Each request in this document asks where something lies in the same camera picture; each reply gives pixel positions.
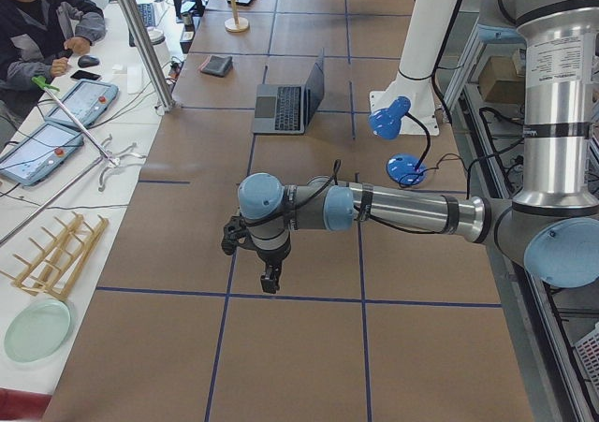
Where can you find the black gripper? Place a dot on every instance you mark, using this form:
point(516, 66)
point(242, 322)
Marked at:
point(271, 256)

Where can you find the silver grey laptop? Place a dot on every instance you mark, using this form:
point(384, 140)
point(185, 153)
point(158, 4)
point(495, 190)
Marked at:
point(287, 109)

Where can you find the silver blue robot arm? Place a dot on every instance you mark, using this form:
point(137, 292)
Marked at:
point(550, 227)

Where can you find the person hand on table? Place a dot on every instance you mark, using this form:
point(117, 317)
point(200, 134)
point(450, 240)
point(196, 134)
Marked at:
point(78, 45)

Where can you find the metal rod stand green clip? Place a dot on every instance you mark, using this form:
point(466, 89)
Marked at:
point(114, 161)

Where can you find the grey folded cloth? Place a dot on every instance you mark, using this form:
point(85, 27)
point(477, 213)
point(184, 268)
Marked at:
point(217, 66)

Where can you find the wooden dish rack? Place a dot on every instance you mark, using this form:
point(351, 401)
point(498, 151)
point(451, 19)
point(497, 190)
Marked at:
point(59, 262)

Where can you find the pale green plate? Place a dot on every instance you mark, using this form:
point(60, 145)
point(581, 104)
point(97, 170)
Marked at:
point(37, 331)

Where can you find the wooden mug tree stand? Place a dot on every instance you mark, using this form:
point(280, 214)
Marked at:
point(237, 23)

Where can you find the far teach pendant tablet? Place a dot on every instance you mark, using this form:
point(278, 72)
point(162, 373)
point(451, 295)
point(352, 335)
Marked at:
point(89, 99)

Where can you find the teach pendant tablet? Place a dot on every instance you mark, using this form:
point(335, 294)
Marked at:
point(89, 99)
point(36, 157)

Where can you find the near teach pendant tablet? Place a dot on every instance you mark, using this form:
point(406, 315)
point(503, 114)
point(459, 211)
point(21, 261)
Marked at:
point(36, 157)

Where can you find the black smartphone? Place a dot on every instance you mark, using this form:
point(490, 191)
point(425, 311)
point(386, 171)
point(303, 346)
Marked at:
point(85, 75)

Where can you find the black computer mouse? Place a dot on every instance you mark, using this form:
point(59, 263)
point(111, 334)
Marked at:
point(88, 61)

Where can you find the cardboard box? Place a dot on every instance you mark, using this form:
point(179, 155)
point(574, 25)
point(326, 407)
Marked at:
point(499, 82)

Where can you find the seated person dark jacket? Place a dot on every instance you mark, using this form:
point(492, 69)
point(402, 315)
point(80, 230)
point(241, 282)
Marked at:
point(33, 33)

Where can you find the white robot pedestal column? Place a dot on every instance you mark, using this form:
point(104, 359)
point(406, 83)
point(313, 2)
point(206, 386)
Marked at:
point(406, 106)

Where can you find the aluminium frame post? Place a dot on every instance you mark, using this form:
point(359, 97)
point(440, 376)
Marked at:
point(154, 67)

